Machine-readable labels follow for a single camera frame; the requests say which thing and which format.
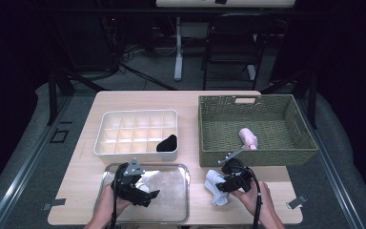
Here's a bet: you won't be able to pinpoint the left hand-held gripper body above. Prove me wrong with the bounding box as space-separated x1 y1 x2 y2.
111 157 151 204

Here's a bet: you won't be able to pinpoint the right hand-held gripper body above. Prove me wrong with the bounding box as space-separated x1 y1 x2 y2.
217 144 256 194

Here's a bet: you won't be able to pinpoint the light blue sock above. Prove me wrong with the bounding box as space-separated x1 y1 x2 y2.
204 169 232 207

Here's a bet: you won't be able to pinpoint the pink sock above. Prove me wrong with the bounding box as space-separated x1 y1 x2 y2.
237 127 259 151

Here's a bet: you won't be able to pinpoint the black sock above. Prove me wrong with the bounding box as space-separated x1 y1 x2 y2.
155 134 178 153

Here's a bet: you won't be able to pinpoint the white divided organizer box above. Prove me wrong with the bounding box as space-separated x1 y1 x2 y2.
93 109 179 165

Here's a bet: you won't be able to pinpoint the green woven basket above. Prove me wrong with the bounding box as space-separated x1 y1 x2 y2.
197 94 318 168

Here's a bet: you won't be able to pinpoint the person's left hand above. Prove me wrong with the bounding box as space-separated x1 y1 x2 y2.
96 183 132 223

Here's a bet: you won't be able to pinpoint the person's right hand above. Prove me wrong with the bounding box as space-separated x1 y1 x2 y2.
237 180 277 220

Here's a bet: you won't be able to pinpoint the metal tray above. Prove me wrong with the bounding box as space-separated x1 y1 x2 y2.
92 162 192 224

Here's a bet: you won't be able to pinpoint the grey tape strip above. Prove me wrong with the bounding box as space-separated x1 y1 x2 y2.
42 198 67 212
286 195 308 210

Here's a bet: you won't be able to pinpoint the black metal stand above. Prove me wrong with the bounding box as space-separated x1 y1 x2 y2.
260 68 318 130
47 68 109 126

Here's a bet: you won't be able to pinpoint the black folding chair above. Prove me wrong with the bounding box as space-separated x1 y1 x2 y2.
201 12 275 91

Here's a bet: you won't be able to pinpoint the white desk leg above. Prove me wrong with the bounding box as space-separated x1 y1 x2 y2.
173 16 184 82

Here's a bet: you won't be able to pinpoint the left hand-held gripper cable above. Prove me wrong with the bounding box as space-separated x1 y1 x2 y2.
110 177 118 229

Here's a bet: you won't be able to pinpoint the hand-held gripper cable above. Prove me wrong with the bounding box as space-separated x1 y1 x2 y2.
110 177 118 229
244 166 263 229

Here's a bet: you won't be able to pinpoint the right hand-held gripper cable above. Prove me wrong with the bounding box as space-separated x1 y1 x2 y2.
244 166 263 229

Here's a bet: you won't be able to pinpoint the black floor cables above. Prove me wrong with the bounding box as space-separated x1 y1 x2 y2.
120 44 177 91

